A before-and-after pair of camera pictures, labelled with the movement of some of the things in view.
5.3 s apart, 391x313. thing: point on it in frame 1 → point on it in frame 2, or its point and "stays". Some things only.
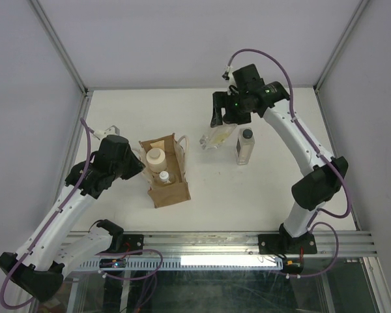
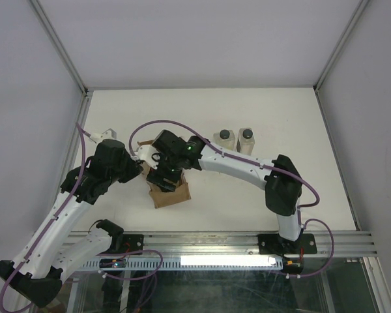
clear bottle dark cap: [244, 146] stays
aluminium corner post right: [355, 17] stays
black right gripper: [221, 99] → [157, 176]
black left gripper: [137, 165] stays
